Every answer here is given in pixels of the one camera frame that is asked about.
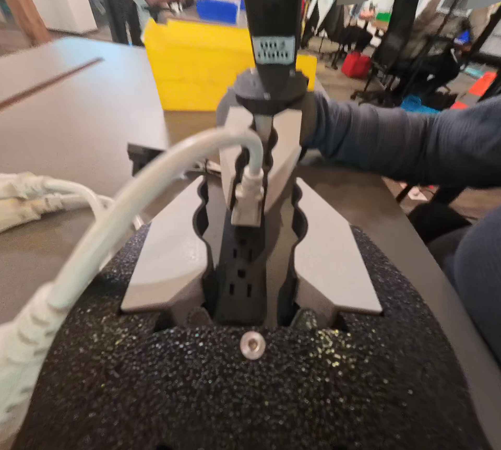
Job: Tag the person's right forearm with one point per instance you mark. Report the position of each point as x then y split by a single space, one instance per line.
391 144

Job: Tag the black office chair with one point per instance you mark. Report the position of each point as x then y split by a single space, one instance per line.
391 27

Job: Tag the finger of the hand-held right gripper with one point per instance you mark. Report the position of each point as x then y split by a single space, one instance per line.
227 172
287 152

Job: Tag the black power strip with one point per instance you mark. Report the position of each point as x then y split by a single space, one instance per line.
240 262

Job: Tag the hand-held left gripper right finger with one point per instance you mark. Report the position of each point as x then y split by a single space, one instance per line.
332 262

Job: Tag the person's clothed body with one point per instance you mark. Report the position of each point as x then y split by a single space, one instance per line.
481 281

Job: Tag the blue plastic bin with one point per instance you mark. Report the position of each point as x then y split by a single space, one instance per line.
217 9

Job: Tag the red bag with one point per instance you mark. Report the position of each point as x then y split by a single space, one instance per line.
356 65

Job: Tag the black desk clamp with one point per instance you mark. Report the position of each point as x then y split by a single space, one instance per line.
145 156

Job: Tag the yellow plastic bin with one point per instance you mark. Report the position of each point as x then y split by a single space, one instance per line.
188 66

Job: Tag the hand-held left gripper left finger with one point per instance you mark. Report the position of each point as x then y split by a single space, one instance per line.
168 262

